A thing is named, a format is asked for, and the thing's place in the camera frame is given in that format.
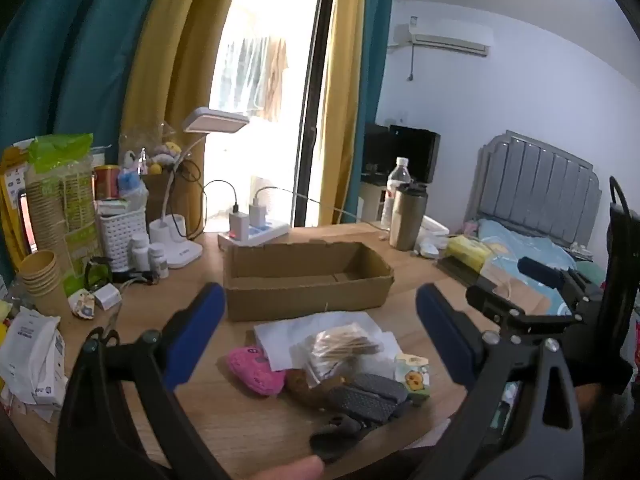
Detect white desk lamp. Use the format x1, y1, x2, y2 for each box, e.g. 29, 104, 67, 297
149, 107, 251, 269

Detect white paper towel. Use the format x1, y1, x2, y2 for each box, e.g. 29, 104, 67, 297
252, 310, 403, 376

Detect white cabinet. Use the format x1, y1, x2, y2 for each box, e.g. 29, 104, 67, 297
359, 182, 392, 222

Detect yellow plastic bag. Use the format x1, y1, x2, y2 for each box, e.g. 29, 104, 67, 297
0, 145, 31, 261

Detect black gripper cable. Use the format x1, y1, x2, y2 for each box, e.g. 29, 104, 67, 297
608, 176, 634, 212

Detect duck print tissue packet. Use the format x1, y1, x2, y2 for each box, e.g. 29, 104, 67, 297
394, 352, 432, 406

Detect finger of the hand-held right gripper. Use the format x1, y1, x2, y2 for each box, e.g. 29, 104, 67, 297
466, 284, 587, 332
517, 256, 601, 302

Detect smartphone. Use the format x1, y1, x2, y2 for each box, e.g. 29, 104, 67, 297
436, 255, 482, 287

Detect person's bare leg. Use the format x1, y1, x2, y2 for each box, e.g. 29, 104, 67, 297
245, 455, 326, 480

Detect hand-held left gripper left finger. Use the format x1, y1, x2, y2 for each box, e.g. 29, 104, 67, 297
56, 282, 233, 480

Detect black charging cable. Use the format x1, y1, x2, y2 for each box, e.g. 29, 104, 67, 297
201, 179, 240, 241

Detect white power strip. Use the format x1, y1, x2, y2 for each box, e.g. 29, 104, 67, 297
217, 220, 291, 250

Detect clear bag of cotton swabs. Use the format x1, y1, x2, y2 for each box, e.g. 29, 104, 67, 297
302, 324, 386, 391

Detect red can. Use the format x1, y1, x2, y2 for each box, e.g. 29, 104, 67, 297
94, 164, 121, 202

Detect green packet of paper cups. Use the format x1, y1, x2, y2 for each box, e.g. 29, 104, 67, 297
22, 133, 103, 296

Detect teal curtain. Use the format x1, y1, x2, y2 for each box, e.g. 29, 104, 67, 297
0, 0, 173, 281
347, 0, 396, 226

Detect small patterned pouch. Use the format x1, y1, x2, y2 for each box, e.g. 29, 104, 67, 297
67, 290, 97, 318

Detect white tissue pack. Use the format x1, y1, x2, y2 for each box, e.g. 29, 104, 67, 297
0, 306, 68, 411

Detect yellow curtain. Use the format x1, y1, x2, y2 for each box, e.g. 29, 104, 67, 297
120, 0, 248, 241
317, 0, 371, 228

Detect black monitor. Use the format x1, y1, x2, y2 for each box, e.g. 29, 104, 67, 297
364, 122, 442, 184

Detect grey padded headboard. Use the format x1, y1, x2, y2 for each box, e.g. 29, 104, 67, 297
462, 130, 603, 251

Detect white charging cable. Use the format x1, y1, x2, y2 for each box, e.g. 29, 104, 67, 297
255, 186, 391, 231

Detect light blue bed blanket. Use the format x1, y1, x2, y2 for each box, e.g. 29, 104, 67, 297
465, 217, 608, 316

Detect stack of brown paper cups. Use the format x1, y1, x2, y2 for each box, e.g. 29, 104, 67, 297
17, 250, 66, 317

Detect dark grey cloth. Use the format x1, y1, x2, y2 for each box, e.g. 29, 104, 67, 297
309, 412, 381, 463

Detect white pill bottle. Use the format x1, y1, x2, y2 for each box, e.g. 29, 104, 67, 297
129, 234, 152, 271
149, 242, 170, 279

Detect clear plastic water bottle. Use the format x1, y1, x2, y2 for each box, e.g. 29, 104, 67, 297
381, 156, 412, 231

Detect grey dotted sock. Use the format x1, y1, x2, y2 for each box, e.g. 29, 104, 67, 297
327, 372, 413, 423

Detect hanging clothes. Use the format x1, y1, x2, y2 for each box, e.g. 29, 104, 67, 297
220, 35, 291, 121

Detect clear bag of plush toys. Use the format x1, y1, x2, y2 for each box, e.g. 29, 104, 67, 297
120, 122, 183, 176

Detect yellow tissue pack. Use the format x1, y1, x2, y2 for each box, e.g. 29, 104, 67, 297
444, 235, 493, 273

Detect white woven plastic basket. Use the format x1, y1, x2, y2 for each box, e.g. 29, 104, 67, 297
96, 208, 151, 273

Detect brown cardboard box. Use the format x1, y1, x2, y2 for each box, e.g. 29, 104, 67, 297
222, 241, 396, 323

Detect white air conditioner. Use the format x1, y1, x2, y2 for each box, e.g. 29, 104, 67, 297
392, 17, 493, 58

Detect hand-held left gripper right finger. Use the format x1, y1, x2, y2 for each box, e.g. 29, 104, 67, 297
400, 284, 586, 480

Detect small white charger cube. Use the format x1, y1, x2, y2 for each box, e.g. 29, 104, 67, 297
95, 284, 123, 311

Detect steel tumbler with black lid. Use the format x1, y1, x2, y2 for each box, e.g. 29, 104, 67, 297
389, 183, 429, 252

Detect brown plush toy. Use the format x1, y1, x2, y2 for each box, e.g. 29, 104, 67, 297
285, 367, 346, 411

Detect pink plush toy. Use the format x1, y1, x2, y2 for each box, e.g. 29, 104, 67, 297
226, 346, 287, 398

